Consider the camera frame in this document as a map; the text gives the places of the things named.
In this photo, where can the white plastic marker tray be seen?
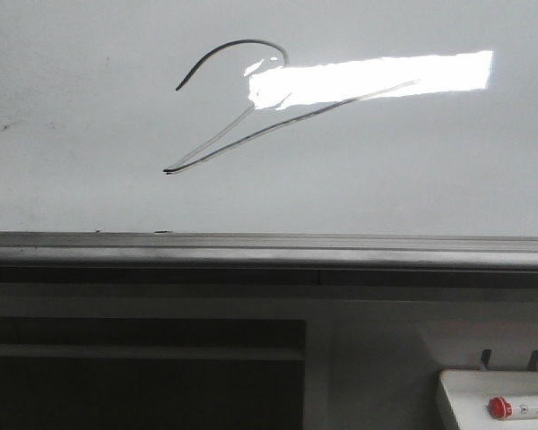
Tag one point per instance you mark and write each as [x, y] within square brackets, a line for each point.
[463, 396]

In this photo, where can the dark metal hook left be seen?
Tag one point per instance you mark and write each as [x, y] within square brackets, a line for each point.
[485, 359]

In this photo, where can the dark metal hook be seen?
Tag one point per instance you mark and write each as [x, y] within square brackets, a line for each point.
[485, 359]
[533, 361]

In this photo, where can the white whiteboard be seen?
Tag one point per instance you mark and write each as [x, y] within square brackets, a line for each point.
[125, 116]

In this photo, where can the red-capped white marker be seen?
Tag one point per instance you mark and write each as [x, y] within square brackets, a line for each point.
[513, 407]

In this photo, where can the grey aluminium whiteboard frame rail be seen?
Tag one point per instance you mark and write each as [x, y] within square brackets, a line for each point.
[269, 251]

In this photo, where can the dark metal hook right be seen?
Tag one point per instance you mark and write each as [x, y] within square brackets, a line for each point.
[533, 361]

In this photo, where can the dark rectangular panel below board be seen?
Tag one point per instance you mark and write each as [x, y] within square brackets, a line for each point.
[103, 373]

